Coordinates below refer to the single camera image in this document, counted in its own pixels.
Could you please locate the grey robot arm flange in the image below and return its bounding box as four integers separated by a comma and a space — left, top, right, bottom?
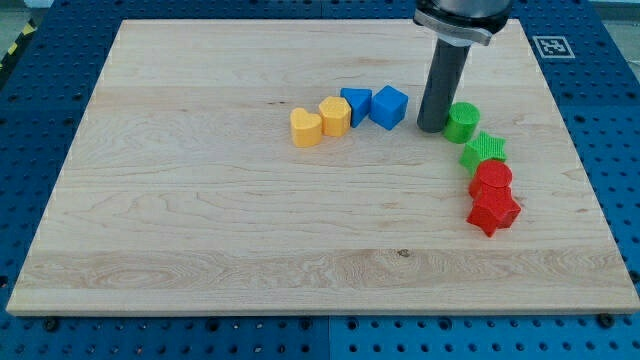
413, 0, 514, 46

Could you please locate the white fiducial marker tag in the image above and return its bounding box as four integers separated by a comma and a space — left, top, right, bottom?
533, 35, 575, 59

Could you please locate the yellow pentagon block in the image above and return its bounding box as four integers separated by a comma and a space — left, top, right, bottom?
318, 96, 351, 137

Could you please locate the blue triangle block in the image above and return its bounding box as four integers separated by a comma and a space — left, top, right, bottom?
340, 88, 372, 128

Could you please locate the green star block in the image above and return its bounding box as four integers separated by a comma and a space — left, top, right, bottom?
459, 131, 507, 176

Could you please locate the light wooden board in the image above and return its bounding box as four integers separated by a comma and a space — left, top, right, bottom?
7, 20, 639, 317

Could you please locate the red cylinder block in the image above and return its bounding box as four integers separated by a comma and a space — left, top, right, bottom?
468, 159, 513, 198

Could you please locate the yellow heart block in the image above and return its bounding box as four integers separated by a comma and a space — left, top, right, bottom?
290, 108, 323, 147

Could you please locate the blue cube block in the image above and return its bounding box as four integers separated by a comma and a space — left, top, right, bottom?
369, 85, 409, 130

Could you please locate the green cylinder block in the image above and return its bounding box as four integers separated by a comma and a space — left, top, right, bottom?
443, 102, 480, 144

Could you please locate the red star block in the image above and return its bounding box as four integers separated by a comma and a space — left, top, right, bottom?
467, 187, 521, 237

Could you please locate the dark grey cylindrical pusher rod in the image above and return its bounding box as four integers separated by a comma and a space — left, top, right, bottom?
417, 39, 470, 133

